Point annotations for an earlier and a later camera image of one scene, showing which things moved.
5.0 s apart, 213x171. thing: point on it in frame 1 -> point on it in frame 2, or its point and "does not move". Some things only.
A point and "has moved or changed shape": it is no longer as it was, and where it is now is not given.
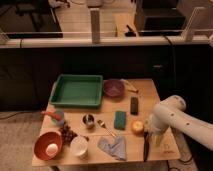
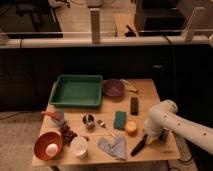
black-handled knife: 146,146 -> 141,144
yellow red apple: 137,127 has moved or changed shape
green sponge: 120,119 does not move
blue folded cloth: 116,147 does not move
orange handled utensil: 51,114 does not move
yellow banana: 129,87 does not move
